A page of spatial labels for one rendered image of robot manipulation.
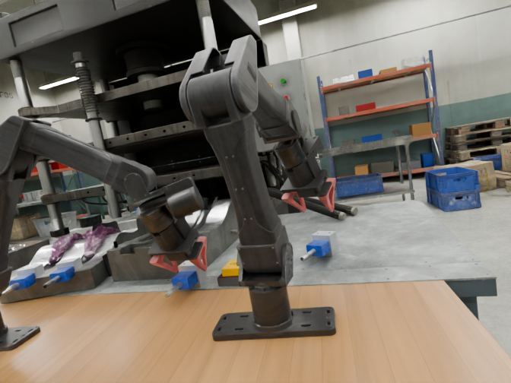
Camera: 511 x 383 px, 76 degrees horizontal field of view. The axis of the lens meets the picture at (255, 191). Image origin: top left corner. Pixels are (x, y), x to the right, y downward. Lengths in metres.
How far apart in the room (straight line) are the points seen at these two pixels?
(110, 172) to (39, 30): 1.58
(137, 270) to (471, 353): 0.75
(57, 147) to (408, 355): 0.67
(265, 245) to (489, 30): 7.66
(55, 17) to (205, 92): 1.71
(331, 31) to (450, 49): 2.30
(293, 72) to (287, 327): 1.26
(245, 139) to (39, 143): 0.42
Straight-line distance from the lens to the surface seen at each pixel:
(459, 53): 7.81
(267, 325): 0.55
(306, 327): 0.55
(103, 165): 0.68
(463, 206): 4.44
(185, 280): 0.76
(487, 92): 7.85
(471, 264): 0.77
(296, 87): 1.61
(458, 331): 0.56
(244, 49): 0.48
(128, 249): 1.00
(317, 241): 0.83
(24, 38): 2.26
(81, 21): 1.99
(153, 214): 0.67
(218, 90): 0.44
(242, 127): 0.45
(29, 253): 1.60
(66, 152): 0.71
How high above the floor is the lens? 1.09
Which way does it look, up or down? 7 degrees down
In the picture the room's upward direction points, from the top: 10 degrees counter-clockwise
